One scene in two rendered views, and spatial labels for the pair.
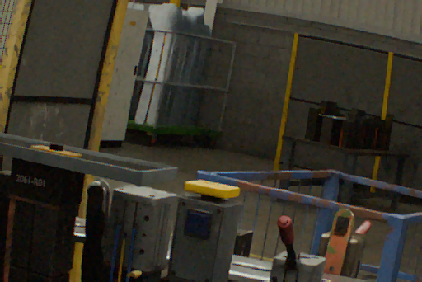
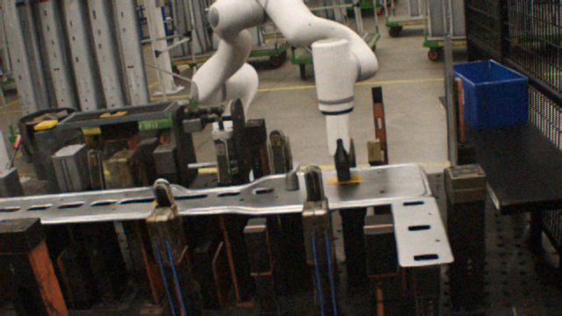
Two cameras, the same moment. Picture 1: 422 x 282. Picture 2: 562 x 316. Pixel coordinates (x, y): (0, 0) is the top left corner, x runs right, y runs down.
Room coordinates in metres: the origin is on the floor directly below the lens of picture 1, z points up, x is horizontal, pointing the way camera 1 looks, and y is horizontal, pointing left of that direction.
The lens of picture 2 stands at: (3.31, 0.51, 1.53)
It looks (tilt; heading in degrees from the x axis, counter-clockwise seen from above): 19 degrees down; 172
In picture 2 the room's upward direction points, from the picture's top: 8 degrees counter-clockwise
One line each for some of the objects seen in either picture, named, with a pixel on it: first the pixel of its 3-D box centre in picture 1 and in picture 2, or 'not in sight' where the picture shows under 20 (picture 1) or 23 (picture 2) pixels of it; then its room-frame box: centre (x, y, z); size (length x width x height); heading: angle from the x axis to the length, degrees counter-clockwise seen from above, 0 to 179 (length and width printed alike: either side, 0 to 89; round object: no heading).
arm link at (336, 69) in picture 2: not in sight; (334, 68); (2.04, 0.84, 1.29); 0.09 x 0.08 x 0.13; 108
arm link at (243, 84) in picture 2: not in sight; (234, 98); (1.34, 0.65, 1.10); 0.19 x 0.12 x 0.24; 107
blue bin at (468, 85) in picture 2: not in sight; (484, 91); (1.78, 1.37, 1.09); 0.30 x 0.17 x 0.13; 170
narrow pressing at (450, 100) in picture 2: not in sight; (450, 108); (2.13, 1.08, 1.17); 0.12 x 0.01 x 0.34; 163
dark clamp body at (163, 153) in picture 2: not in sight; (180, 206); (1.71, 0.41, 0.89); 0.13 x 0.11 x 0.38; 163
